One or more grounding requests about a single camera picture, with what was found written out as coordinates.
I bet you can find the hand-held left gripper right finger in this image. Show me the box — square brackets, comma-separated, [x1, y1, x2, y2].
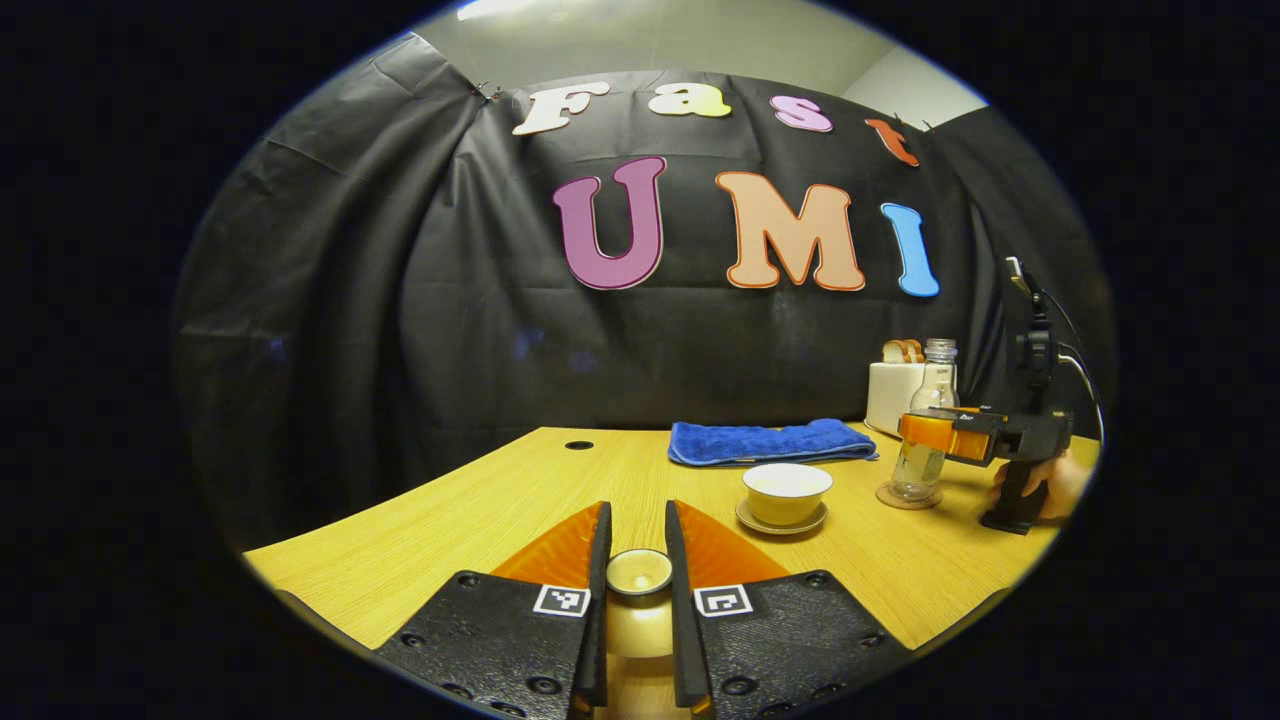
[664, 500, 917, 720]

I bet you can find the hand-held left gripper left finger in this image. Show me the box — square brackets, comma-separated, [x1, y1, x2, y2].
[375, 500, 613, 720]

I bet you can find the clear water bottle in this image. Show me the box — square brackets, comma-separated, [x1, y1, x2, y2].
[889, 338, 962, 503]

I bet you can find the round brown coaster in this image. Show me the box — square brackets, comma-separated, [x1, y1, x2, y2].
[876, 482, 945, 512]

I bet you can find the beige teacup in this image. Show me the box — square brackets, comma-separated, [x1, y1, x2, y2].
[741, 462, 835, 528]

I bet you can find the beige teacup lid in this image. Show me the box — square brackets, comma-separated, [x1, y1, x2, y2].
[603, 547, 676, 661]

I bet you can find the white toaster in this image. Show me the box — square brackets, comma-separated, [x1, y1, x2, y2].
[864, 360, 928, 439]

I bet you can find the beige saucer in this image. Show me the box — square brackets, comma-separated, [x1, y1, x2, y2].
[735, 498, 830, 537]

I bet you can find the blue towel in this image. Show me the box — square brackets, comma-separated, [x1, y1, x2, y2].
[667, 418, 880, 468]

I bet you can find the black backdrop cloth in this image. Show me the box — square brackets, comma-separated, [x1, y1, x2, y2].
[170, 32, 1116, 556]

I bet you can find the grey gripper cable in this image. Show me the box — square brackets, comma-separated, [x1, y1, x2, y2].
[1045, 290, 1107, 443]

